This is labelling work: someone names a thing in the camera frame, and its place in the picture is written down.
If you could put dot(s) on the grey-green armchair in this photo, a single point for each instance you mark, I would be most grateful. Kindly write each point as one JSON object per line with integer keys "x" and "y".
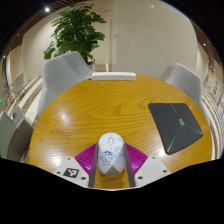
{"x": 13, "y": 136}

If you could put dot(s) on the white power strip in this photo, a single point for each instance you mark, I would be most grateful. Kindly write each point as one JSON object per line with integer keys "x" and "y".
{"x": 113, "y": 76}

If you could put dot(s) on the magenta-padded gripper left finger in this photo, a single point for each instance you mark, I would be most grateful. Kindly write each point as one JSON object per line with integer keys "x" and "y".
{"x": 83, "y": 163}

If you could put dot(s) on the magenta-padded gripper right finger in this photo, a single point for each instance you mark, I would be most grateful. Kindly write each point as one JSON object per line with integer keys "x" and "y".
{"x": 136, "y": 160}

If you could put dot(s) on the grey shell chair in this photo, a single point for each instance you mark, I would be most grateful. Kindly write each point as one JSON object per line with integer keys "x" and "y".
{"x": 60, "y": 76}
{"x": 186, "y": 81}

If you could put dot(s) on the white printed computer mouse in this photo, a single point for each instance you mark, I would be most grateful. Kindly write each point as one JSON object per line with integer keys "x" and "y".
{"x": 111, "y": 155}

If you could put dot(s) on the black mouse pad green lines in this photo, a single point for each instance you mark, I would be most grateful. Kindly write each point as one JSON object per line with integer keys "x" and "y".
{"x": 175, "y": 126}

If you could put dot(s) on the potted green leafy plant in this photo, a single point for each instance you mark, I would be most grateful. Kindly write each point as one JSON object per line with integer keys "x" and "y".
{"x": 75, "y": 30}

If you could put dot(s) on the pale distant chair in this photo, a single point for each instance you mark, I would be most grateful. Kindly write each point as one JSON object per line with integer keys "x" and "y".
{"x": 17, "y": 81}

